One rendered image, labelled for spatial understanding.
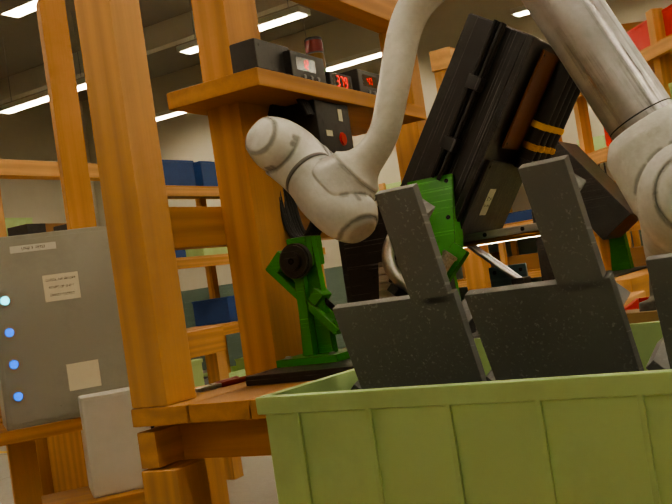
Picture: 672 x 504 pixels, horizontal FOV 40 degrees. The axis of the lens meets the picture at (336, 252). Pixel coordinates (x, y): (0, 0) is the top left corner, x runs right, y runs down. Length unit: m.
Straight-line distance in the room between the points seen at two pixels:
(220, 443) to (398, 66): 0.79
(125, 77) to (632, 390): 1.29
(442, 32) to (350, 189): 10.66
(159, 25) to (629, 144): 10.87
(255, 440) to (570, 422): 1.05
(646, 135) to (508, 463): 0.66
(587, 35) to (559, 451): 0.77
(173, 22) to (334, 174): 10.36
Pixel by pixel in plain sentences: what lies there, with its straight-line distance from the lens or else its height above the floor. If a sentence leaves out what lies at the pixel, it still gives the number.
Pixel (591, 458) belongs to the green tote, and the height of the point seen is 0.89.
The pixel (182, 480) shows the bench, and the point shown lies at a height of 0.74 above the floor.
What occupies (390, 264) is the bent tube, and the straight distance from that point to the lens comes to 2.12.
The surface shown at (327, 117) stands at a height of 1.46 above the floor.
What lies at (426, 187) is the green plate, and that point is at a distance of 2.17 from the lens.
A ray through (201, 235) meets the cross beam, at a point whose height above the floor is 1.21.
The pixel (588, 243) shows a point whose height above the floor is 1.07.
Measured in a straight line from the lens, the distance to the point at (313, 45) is 2.56.
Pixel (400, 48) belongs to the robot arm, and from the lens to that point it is 1.65.
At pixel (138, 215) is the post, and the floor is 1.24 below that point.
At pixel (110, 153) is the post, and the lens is 1.82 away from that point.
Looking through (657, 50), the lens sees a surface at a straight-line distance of 5.43.
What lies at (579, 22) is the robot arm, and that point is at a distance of 1.42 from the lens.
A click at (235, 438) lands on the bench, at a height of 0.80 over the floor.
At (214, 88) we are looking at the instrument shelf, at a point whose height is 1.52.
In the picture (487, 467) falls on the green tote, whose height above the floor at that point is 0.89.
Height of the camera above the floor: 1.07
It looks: 2 degrees up
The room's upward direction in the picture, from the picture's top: 9 degrees counter-clockwise
